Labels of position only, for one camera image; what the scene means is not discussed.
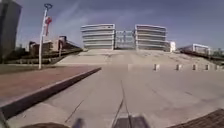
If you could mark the wide concrete stairway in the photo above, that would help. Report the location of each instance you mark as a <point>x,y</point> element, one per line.
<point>133,56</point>

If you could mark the white twin-wing building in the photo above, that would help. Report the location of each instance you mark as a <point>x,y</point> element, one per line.
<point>100,37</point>

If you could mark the short pale bollard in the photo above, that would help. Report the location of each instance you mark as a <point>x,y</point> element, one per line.
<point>156,67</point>
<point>178,67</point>
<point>206,67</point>
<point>217,67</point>
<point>194,67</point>

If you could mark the low brown buildings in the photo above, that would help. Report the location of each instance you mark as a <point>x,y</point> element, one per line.
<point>65,45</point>

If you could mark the grey concrete slab pavement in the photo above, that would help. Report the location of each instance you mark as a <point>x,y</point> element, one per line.
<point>156,90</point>

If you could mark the robot's own part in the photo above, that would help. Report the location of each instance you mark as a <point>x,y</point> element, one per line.
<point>140,122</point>
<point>77,123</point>

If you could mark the dark stone kerb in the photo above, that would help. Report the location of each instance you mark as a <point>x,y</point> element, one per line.
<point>43,94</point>

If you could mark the white pole with red flag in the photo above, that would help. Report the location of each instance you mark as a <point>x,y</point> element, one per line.
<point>41,36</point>

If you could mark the red brick paving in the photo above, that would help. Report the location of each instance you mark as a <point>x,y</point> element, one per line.
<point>30,80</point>

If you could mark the brown brick patch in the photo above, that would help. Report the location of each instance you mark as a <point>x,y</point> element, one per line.
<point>203,120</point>

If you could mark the tall dark building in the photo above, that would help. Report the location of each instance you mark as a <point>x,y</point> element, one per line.
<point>9,30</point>

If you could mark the white frame structure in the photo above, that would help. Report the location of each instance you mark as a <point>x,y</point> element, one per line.
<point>200,48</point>

